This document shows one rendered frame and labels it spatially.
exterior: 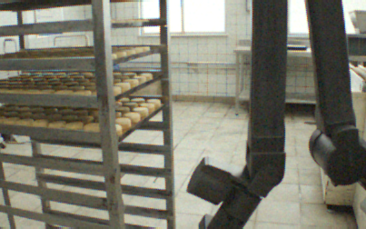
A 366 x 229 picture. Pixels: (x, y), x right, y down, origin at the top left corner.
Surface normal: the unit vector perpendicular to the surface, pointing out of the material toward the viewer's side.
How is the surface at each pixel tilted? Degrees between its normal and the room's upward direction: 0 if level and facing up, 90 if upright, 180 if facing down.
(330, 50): 91
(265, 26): 90
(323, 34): 91
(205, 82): 90
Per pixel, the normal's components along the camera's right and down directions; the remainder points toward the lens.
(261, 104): -0.11, 0.26
